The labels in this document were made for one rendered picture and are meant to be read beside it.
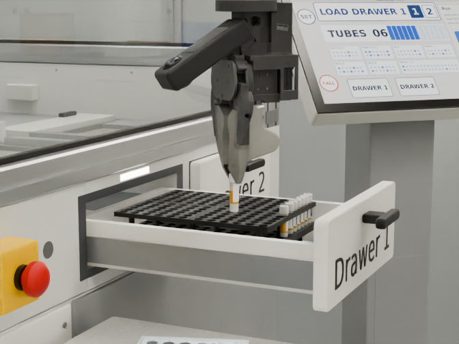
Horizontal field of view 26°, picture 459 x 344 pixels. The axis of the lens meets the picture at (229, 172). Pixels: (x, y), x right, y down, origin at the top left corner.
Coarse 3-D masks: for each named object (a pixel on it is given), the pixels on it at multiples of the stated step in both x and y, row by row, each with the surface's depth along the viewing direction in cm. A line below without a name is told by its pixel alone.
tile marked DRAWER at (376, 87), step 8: (352, 80) 202; (360, 80) 202; (368, 80) 203; (376, 80) 203; (384, 80) 204; (352, 88) 200; (360, 88) 201; (368, 88) 202; (376, 88) 202; (384, 88) 203; (352, 96) 199; (360, 96) 200; (368, 96) 200; (376, 96) 201; (384, 96) 202; (392, 96) 202
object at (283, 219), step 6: (312, 204) 138; (300, 210) 134; (306, 210) 136; (276, 216) 130; (282, 216) 130; (288, 216) 130; (294, 216) 132; (264, 222) 126; (270, 222) 126; (276, 222) 126; (282, 222) 128; (258, 228) 124; (264, 228) 124; (270, 228) 124
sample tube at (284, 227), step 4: (280, 208) 130; (284, 208) 130; (288, 208) 131; (280, 212) 130; (284, 212) 130; (288, 212) 131; (284, 224) 131; (280, 228) 131; (284, 228) 131; (280, 232) 131; (284, 232) 131; (280, 236) 131; (284, 236) 131
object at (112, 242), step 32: (160, 192) 151; (224, 192) 149; (96, 224) 129; (128, 224) 128; (96, 256) 130; (128, 256) 128; (160, 256) 126; (192, 256) 124; (224, 256) 122; (256, 256) 120; (288, 256) 119; (288, 288) 119
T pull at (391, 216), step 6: (390, 210) 128; (396, 210) 128; (366, 216) 126; (372, 216) 125; (378, 216) 125; (384, 216) 124; (390, 216) 125; (396, 216) 127; (366, 222) 126; (372, 222) 125; (378, 222) 123; (384, 222) 123; (390, 222) 125; (378, 228) 123; (384, 228) 123
